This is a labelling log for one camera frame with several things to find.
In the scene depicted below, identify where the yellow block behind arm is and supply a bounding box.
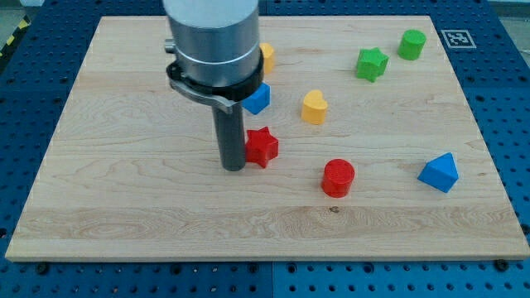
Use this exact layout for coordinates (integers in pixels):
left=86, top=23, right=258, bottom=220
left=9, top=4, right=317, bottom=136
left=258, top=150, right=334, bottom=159
left=260, top=42, right=276, bottom=75

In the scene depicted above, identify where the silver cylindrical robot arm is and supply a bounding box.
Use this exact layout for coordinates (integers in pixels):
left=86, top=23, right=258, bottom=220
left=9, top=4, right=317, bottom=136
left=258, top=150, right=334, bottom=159
left=162, top=0, right=263, bottom=114

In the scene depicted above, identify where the yellow heart block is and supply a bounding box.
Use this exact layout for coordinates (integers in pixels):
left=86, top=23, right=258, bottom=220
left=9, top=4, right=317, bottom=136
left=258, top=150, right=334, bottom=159
left=301, top=89, right=328, bottom=125

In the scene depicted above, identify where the red star block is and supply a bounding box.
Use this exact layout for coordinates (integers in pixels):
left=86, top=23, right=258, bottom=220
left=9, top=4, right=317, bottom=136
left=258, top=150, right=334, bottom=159
left=245, top=127, right=279, bottom=168

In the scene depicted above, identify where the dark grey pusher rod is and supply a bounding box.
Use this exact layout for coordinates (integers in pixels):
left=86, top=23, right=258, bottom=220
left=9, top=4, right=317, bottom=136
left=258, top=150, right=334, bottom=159
left=212, top=103, right=246, bottom=171

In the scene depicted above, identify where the blue cube block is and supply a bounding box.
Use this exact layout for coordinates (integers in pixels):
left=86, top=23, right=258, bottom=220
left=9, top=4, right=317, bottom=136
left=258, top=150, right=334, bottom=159
left=242, top=83, right=271, bottom=115

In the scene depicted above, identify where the red cylinder block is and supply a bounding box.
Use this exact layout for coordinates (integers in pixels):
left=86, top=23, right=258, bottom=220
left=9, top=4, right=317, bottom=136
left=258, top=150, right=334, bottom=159
left=320, top=159, right=355, bottom=198

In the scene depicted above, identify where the light wooden board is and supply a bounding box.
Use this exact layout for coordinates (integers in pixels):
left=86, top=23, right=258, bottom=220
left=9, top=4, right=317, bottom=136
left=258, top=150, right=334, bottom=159
left=6, top=16, right=529, bottom=262

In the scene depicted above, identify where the green star block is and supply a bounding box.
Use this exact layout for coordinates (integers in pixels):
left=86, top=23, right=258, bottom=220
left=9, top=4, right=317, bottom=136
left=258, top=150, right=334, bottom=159
left=356, top=47, right=389, bottom=83

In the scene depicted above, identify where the blue triangular prism block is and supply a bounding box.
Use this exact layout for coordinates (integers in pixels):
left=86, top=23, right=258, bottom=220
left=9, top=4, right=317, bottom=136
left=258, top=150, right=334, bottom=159
left=417, top=152, right=460, bottom=193

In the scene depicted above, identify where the green cylinder block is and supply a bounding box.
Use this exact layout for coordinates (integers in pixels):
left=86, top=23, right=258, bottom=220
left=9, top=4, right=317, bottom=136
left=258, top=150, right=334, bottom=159
left=397, top=29, right=426, bottom=60

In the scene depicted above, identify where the white fiducial marker tag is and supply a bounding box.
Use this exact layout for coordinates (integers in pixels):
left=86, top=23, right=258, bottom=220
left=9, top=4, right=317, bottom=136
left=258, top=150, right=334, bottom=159
left=441, top=29, right=476, bottom=49

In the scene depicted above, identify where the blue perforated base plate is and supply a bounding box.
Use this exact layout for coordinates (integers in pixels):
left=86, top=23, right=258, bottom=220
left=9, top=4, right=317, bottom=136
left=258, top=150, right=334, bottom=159
left=1, top=0, right=529, bottom=297

